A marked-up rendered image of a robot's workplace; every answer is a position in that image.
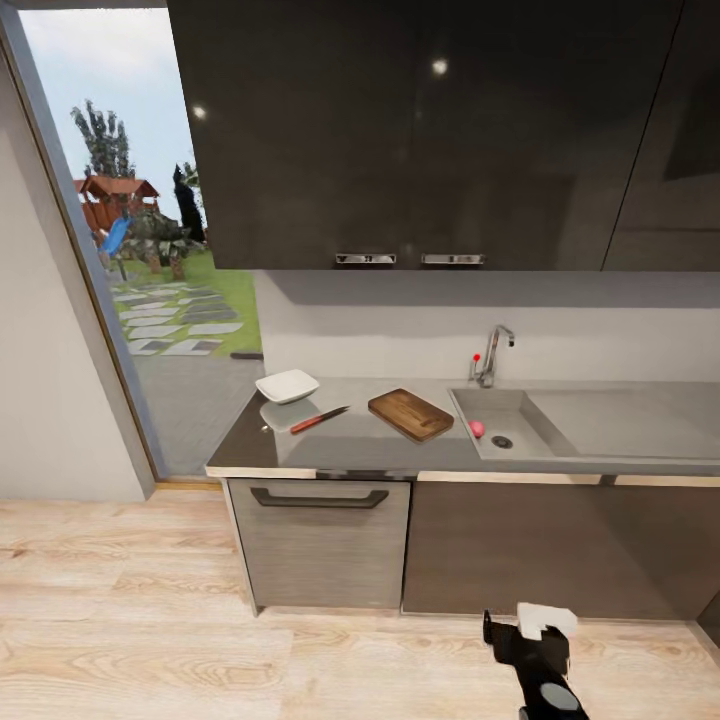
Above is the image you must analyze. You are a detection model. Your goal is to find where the cutting board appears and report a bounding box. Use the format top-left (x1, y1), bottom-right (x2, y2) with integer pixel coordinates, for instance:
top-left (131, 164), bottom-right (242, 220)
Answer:
top-left (368, 388), bottom-right (454, 442)

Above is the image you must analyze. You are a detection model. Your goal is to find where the parer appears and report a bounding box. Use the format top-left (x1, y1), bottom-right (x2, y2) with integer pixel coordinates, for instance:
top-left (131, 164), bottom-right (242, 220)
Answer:
top-left (290, 407), bottom-right (348, 433)

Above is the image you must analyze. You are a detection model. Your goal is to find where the vidalia onion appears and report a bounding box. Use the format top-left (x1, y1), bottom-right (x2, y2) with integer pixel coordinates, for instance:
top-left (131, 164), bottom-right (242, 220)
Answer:
top-left (469, 421), bottom-right (485, 438)

